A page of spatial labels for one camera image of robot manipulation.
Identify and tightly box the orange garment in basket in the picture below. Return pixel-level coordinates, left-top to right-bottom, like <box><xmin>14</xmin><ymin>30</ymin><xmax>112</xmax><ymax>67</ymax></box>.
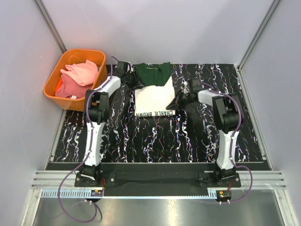
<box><xmin>55</xmin><ymin>77</ymin><xmax>63</xmax><ymax>93</ymax></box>

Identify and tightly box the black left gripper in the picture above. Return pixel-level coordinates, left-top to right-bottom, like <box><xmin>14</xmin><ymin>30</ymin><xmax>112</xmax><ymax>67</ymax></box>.
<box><xmin>125</xmin><ymin>70</ymin><xmax>145</xmax><ymax>90</ymax></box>

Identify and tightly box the dark pink folded shirt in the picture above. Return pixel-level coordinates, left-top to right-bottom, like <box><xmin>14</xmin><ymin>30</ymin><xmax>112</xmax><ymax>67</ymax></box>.
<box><xmin>55</xmin><ymin>74</ymin><xmax>92</xmax><ymax>98</ymax></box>

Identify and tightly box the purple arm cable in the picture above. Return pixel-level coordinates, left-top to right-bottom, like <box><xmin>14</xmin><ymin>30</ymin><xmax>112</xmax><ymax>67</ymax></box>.
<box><xmin>199</xmin><ymin>81</ymin><xmax>253</xmax><ymax>204</ymax></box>
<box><xmin>57</xmin><ymin>56</ymin><xmax>118</xmax><ymax>223</ymax></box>

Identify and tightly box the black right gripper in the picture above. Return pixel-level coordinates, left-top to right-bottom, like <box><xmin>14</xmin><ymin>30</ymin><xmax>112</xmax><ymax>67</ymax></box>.
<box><xmin>166</xmin><ymin>90</ymin><xmax>194</xmax><ymax>111</ymax></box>

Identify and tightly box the black marble pattern mat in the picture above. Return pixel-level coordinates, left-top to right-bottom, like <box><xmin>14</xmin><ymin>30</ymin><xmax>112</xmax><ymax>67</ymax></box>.
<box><xmin>46</xmin><ymin>63</ymin><xmax>272</xmax><ymax>170</ymax></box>

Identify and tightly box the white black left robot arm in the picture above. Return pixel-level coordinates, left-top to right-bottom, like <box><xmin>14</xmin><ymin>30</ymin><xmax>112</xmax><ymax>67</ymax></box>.
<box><xmin>78</xmin><ymin>61</ymin><xmax>143</xmax><ymax>186</ymax></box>

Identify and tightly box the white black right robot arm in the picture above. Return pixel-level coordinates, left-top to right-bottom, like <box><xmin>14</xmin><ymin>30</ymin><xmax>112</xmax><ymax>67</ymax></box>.
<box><xmin>166</xmin><ymin>79</ymin><xmax>244</xmax><ymax>187</ymax></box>

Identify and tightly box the aluminium rail frame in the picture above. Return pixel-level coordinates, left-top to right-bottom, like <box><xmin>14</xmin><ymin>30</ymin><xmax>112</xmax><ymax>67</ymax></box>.
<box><xmin>34</xmin><ymin>0</ymin><xmax>300</xmax><ymax>226</ymax></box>

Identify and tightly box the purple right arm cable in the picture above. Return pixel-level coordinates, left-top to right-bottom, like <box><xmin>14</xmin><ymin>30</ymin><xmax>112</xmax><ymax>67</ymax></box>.
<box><xmin>199</xmin><ymin>81</ymin><xmax>253</xmax><ymax>204</ymax></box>

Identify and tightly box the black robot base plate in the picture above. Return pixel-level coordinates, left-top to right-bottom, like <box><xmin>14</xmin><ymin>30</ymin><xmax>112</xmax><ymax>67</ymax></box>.
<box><xmin>74</xmin><ymin>163</ymin><xmax>241</xmax><ymax>198</ymax></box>

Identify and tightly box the light pink folded shirt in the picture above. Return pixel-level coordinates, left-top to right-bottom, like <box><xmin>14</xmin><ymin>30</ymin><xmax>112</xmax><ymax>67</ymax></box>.
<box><xmin>60</xmin><ymin>60</ymin><xmax>98</xmax><ymax>86</ymax></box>

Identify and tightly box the orange plastic laundry basket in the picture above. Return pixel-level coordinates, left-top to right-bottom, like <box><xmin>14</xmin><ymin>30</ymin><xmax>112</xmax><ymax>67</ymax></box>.
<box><xmin>43</xmin><ymin>48</ymin><xmax>108</xmax><ymax>112</ymax></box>

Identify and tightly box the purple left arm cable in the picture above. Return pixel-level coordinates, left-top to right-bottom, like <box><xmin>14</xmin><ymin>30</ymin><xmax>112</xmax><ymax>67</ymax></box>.
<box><xmin>57</xmin><ymin>56</ymin><xmax>118</xmax><ymax>223</ymax></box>

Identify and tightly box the white green raglan t-shirt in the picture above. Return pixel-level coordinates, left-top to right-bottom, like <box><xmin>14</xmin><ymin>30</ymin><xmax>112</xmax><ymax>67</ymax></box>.
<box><xmin>134</xmin><ymin>62</ymin><xmax>175</xmax><ymax>118</ymax></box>

